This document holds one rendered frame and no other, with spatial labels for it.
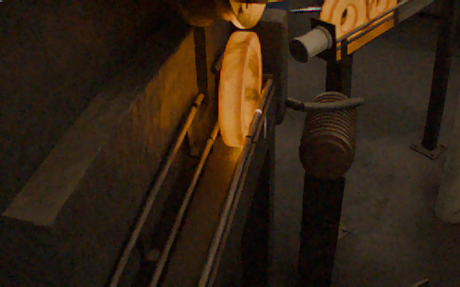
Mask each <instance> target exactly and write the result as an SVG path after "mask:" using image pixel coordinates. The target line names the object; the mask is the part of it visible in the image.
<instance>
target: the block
mask: <svg viewBox="0 0 460 287"><path fill-rule="evenodd" d="M258 20H259V21H258V22H257V24H256V25H255V26H254V27H251V28H240V27H238V26H236V25H234V32H254V33H256V34H257V37H258V40H259V44H260V48H261V74H272V75H273V76H274V77H273V83H274V84H275V100H276V124H275V125H280V124H282V123H283V121H284V119H285V114H286V110H287V107H285V99H286V98H287V71H288V48H287V37H288V15H287V13H286V11H284V10H282V9H269V8H264V10H263V13H262V14H261V16H260V17H259V19H258Z"/></svg>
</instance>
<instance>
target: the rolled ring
mask: <svg viewBox="0 0 460 287"><path fill-rule="evenodd" d="M260 89H261V48H260V44H259V40H258V37H257V34H256V33H254V32H234V33H233V34H232V35H231V37H230V39H229V40H228V43H227V46H226V49H225V55H224V60H223V64H222V70H221V77H220V87H219V122H220V129H221V135H222V137H223V140H224V143H225V144H226V145H228V146H236V147H242V144H243V141H244V139H245V135H246V132H247V129H248V127H249V124H250V123H251V120H252V117H253V115H254V110H255V108H256V105H257V102H258V100H259V97H260Z"/></svg>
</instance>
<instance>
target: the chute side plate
mask: <svg viewBox="0 0 460 287"><path fill-rule="evenodd" d="M274 116H275V123H276V100H275V84H273V85H272V88H271V91H270V93H269V95H268V97H267V100H266V103H265V107H264V111H263V113H262V116H261V118H260V121H259V124H258V127H257V130H256V133H255V136H254V139H253V143H252V144H251V147H250V152H249V155H248V158H247V160H246V162H245V168H244V170H243V174H242V178H241V181H240V184H239V186H238V190H237V193H236V196H235V201H234V204H233V207H232V210H231V212H230V216H229V219H228V221H227V224H226V227H225V232H224V235H223V239H222V241H221V244H220V246H219V250H218V253H217V255H216V256H217V257H216V260H215V265H214V268H213V270H212V272H211V274H210V277H209V283H208V285H207V287H227V285H228V283H229V280H230V276H231V273H232V270H233V267H234V263H235V258H236V255H237V252H238V248H239V246H240V242H241V239H242V236H243V232H244V228H245V223H246V219H247V217H248V214H249V210H250V207H251V203H252V200H253V197H254V193H255V188H256V184H257V181H258V178H259V174H260V171H261V169H262V168H263V165H264V162H265V157H266V154H267V151H268V147H269V132H270V128H271V125H272V122H273V119H274ZM265 118H266V137H265Z"/></svg>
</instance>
